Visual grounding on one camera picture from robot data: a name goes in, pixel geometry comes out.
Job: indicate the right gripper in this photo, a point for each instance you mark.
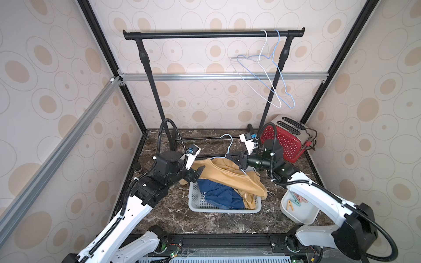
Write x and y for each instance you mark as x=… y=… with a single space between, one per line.
x=245 y=160

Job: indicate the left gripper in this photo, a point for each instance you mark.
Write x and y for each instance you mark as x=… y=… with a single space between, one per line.
x=192 y=175

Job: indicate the mustard yellow t-shirt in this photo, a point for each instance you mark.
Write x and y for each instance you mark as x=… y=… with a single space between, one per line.
x=224 y=171

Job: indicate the navy blue t-shirt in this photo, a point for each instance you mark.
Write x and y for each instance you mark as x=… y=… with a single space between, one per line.
x=219 y=195

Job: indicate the yellow plastic clothespin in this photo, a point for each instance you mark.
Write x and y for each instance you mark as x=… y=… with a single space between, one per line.
x=290 y=205

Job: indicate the teal plastic clothespin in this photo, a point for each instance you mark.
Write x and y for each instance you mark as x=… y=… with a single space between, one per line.
x=294 y=200

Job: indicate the pink plastic clothespin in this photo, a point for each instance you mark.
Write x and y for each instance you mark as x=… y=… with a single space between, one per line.
x=299 y=199

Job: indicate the white wire hanger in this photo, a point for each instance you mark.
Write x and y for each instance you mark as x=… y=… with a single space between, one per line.
x=253 y=66

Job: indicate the light blue plastic hanger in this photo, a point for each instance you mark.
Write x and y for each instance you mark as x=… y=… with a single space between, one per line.
x=258 y=58

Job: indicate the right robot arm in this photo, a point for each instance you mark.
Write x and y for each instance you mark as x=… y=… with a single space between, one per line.
x=354 y=231

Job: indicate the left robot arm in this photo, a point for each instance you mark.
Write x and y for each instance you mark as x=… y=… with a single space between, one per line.
x=143 y=195

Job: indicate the white plastic basket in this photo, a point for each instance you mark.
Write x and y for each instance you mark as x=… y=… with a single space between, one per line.
x=197 y=203

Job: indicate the red polka dot toaster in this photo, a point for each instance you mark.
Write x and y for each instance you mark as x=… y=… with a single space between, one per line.
x=294 y=137

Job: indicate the white plastic bin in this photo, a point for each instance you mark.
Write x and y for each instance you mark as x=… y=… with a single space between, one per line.
x=305 y=214

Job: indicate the black clothes rack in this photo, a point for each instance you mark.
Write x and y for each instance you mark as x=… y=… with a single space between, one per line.
x=208 y=82

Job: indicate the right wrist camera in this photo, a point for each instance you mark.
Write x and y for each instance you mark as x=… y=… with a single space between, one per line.
x=251 y=142

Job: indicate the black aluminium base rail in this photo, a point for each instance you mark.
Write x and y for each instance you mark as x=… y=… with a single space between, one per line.
x=227 y=243

